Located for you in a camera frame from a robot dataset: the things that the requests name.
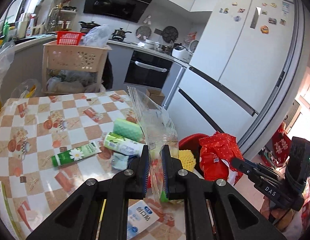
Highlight yellow foam fruit net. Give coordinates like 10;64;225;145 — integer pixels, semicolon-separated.
178;150;196;172

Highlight blue green wrapper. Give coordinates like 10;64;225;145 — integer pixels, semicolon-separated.
111;152;137;171

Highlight blue white bandage box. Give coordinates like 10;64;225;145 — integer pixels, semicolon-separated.
127;200;159;239

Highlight red snack bag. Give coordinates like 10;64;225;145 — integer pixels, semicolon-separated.
199;132;243;186

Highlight green drink bottle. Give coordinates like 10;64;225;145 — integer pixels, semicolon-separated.
103;132;144;156

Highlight green daisy tube box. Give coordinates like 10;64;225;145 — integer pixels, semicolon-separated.
51;142;101;167

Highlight green wavy sponge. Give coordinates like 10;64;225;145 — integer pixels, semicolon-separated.
113;119;143;142

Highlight clear plastic zip bag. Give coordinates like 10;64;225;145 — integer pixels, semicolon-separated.
128;86;179;202

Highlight kitchen faucet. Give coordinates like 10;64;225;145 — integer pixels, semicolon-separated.
1;0;26;27

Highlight red banner decoration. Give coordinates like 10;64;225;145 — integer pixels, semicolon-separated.
272;122;291;167

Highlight red plastic stool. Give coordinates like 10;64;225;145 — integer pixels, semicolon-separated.
178;133;208;152

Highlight cardboard box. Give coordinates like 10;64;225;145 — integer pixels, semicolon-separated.
146;88;165;105

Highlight white refrigerator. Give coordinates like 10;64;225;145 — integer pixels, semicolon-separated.
167;0;305;159

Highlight black built-in oven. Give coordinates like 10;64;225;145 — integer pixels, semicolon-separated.
124;50;172;89

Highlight beige plastic storage rack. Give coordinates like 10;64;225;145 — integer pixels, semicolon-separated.
42;41;112;95

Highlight white rice cooker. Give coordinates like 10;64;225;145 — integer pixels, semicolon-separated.
172;46;193;63

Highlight clear plastic bag on rack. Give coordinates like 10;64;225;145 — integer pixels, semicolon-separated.
83;24;111;48

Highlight black cooking pot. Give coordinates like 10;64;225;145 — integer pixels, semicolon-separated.
111;28;131;41

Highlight red plastic basket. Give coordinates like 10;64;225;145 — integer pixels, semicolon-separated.
57;31;84;46

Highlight black range hood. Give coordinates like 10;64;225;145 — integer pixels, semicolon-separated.
83;0;152;23

